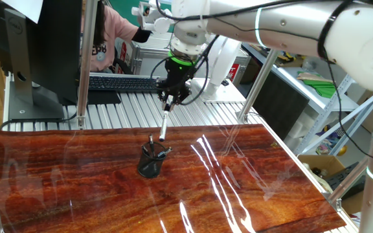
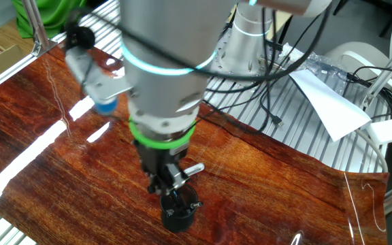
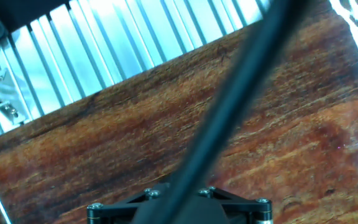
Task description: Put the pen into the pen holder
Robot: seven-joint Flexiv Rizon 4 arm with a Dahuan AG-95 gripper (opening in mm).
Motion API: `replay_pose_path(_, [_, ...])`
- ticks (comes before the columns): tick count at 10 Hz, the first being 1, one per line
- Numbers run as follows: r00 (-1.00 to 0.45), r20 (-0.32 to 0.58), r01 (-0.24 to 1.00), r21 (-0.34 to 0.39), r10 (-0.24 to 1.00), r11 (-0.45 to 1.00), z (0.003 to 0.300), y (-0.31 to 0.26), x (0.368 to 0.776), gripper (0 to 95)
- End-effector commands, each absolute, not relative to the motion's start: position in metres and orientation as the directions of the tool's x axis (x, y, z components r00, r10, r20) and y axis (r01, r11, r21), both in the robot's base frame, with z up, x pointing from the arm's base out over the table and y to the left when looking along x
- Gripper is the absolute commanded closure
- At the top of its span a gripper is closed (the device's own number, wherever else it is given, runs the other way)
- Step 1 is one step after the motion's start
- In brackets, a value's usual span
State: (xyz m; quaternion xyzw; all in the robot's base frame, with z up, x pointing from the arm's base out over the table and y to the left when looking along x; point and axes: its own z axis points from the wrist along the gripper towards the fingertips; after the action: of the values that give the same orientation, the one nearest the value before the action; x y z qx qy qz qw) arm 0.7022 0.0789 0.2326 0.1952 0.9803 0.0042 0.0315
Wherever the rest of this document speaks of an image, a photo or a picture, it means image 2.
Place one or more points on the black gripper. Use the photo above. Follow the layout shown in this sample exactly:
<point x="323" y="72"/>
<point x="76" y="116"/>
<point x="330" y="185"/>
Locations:
<point x="157" y="156"/>

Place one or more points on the white marker pen black cap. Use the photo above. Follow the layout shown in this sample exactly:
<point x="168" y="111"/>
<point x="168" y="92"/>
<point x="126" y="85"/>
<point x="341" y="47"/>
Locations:
<point x="196" y="169"/>

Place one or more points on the black pen gold end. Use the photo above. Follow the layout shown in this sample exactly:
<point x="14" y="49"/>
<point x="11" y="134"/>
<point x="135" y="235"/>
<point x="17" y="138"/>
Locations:
<point x="177" y="199"/>

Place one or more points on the black pen clear cap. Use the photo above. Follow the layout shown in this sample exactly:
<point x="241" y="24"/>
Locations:
<point x="168" y="211"/>

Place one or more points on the black pen silver clip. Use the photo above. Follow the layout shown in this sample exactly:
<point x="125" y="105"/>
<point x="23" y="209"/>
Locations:
<point x="193" y="205"/>

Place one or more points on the black mesh pen holder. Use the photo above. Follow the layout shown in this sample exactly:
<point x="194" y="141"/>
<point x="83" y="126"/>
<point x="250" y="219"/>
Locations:
<point x="177" y="223"/>

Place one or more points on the wood grain table mat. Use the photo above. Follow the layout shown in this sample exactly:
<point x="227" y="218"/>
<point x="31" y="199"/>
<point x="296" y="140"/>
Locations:
<point x="80" y="187"/>

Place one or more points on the white paper sheet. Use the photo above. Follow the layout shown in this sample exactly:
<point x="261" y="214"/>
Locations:
<point x="332" y="103"/>

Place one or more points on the clear plastic bag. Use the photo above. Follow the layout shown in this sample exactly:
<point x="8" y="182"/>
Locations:
<point x="315" y="59"/>

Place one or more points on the green cloth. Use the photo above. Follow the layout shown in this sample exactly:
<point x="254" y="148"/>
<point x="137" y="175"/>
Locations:
<point x="46" y="17"/>

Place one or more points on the white power adapter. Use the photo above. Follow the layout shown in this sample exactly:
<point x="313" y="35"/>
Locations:
<point x="384" y="131"/>

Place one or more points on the white chair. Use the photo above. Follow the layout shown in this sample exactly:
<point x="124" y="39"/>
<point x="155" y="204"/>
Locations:
<point x="356" y="51"/>

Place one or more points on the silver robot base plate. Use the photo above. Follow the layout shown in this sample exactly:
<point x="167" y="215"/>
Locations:
<point x="237" y="64"/>

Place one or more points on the aluminium frame post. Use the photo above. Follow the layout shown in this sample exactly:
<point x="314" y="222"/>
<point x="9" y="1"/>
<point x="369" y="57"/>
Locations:
<point x="383" y="76"/>
<point x="36" y="24"/>

